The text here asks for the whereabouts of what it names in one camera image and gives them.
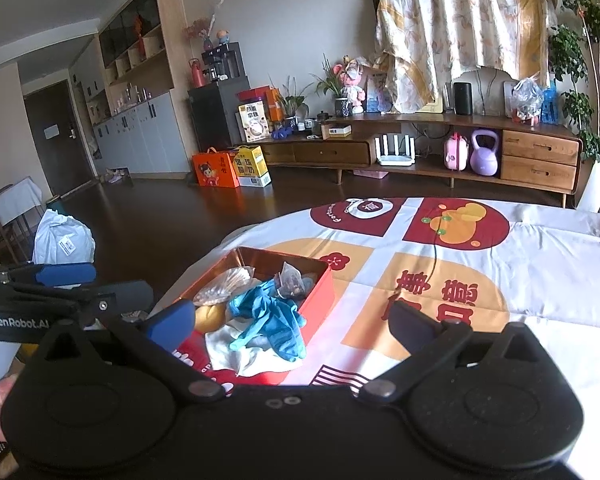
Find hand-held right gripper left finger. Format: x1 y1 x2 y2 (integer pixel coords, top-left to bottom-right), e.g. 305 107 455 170
39 299 227 403

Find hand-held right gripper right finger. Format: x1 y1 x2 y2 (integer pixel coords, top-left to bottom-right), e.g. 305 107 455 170
357 300 548 402

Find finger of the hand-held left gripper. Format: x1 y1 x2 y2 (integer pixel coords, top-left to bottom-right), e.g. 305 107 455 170
80 279 155 312
0 261 97 291

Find clear bag of cotton swabs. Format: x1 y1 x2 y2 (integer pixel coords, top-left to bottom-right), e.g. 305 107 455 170
193 265 256 307

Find white cloth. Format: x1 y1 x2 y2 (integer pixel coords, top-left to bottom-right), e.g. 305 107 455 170
204 320 309 379

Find blue rubber gloves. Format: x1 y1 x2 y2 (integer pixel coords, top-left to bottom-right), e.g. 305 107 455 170
227 280 307 364

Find red cardboard box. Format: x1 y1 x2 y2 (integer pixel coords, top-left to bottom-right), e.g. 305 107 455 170
172 246 337 387

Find clear packet with brown contents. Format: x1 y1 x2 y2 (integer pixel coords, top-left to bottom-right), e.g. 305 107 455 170
274 261 317 302

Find white plastic bag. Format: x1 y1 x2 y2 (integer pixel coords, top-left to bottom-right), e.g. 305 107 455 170
32 208 96 267

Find dark wooden door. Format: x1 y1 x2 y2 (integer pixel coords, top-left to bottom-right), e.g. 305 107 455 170
22 79 99 197

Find orange gift box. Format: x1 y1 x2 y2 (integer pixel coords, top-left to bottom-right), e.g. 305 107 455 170
192 148 241 189

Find printed white red tablecloth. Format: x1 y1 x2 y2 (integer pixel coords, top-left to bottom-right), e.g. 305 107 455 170
150 196 600 480

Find white router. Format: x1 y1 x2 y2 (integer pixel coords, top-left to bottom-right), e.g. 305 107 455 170
374 133 415 167

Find yellow carton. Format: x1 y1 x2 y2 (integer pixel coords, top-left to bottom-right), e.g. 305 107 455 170
229 144 273 189

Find purple kettlebell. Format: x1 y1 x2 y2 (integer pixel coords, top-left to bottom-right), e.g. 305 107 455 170
469 128 501 177

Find wooden tv cabinet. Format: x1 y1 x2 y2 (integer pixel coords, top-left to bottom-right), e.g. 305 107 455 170
251 112 587 209

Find black mini fridge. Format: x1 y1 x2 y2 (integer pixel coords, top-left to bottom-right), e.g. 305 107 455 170
187 77 254 154

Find black cylinder speaker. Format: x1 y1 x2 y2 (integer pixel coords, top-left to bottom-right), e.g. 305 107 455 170
453 81 474 116

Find red thermos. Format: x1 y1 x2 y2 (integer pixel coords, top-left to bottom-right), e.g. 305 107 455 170
188 57 206 89

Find potted tree in white pot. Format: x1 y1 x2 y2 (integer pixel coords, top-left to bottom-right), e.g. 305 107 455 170
546 0 600 214

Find red and orange gift boxes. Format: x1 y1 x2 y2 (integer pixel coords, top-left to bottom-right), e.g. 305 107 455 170
236 87 285 124

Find pink plush doll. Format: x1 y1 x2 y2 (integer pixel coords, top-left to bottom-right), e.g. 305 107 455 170
332 59 367 114

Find white scalloped board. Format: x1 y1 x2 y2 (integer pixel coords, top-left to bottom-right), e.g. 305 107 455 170
472 64 514 116

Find small leafy potted plant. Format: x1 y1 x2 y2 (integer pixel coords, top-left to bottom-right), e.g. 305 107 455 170
269 75 312 132

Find clear plastic bag of items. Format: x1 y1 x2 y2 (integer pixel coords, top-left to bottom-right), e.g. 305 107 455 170
510 77 546 125

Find green plant in vase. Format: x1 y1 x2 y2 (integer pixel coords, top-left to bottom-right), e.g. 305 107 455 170
311 54 352 119

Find blue plastic pack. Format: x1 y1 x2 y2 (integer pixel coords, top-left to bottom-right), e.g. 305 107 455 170
540 80 560 125

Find dried flower bunch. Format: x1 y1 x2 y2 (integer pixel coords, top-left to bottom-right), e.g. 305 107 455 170
182 0 227 52

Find floral cover cloth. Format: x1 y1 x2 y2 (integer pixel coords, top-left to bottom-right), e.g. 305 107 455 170
374 0 557 114

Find thin black cord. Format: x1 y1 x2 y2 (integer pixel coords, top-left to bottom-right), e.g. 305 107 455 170
394 219 444 307

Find wooden wall shelf cabinet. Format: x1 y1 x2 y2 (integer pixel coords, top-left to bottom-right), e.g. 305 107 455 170
69 0 192 182

